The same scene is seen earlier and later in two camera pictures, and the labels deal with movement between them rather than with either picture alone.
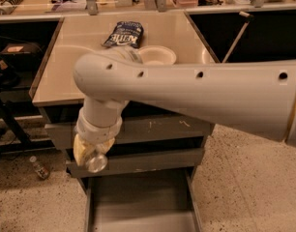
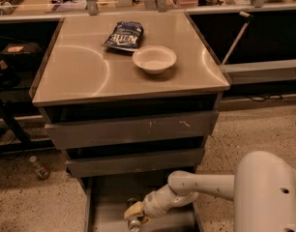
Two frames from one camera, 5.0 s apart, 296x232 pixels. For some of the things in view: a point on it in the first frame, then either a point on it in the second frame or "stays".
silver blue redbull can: [97, 163] -> [133, 223]
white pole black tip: [250, 18] stays
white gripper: [97, 132] -> [152, 206]
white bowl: [157, 55] stays
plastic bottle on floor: [43, 172] stays
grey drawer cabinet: [147, 184] stays
